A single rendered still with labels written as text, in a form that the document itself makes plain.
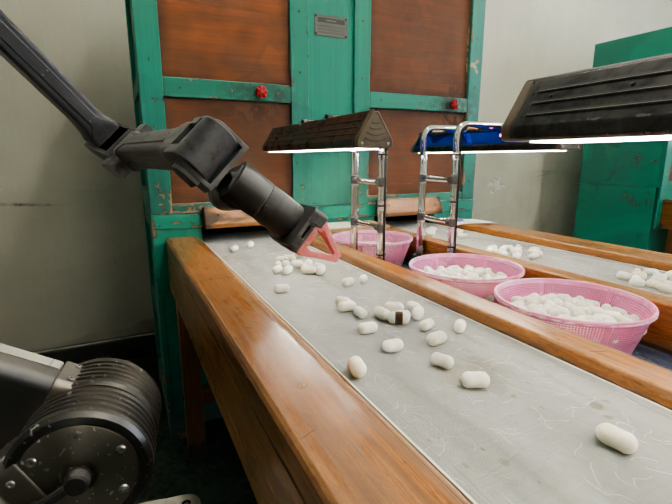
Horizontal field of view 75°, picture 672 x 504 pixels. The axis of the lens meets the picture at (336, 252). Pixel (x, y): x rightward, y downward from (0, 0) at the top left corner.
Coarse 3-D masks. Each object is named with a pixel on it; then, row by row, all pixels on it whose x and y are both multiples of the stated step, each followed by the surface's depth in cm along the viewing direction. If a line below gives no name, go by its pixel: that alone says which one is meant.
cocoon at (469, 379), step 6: (468, 372) 55; (474, 372) 55; (480, 372) 55; (462, 378) 55; (468, 378) 54; (474, 378) 54; (480, 378) 54; (486, 378) 54; (462, 384) 55; (468, 384) 54; (474, 384) 54; (480, 384) 54; (486, 384) 54
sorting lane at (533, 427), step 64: (256, 256) 129; (320, 320) 78; (448, 320) 78; (384, 384) 56; (448, 384) 56; (512, 384) 56; (576, 384) 56; (448, 448) 44; (512, 448) 44; (576, 448) 44; (640, 448) 44
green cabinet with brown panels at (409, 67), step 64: (128, 0) 169; (192, 0) 137; (256, 0) 145; (320, 0) 154; (384, 0) 164; (448, 0) 176; (192, 64) 140; (256, 64) 149; (320, 64) 158; (384, 64) 169; (448, 64) 182; (256, 128) 153; (192, 192) 147; (320, 192) 167; (448, 192) 193
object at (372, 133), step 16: (368, 112) 85; (288, 128) 123; (304, 128) 111; (320, 128) 102; (336, 128) 94; (352, 128) 87; (368, 128) 83; (384, 128) 85; (272, 144) 129; (288, 144) 116; (304, 144) 106; (320, 144) 98; (336, 144) 91; (352, 144) 85; (368, 144) 84; (384, 144) 86
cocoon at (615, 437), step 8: (600, 424) 44; (608, 424) 44; (600, 432) 44; (608, 432) 43; (616, 432) 43; (624, 432) 43; (600, 440) 44; (608, 440) 43; (616, 440) 43; (624, 440) 42; (632, 440) 42; (616, 448) 43; (624, 448) 42; (632, 448) 42
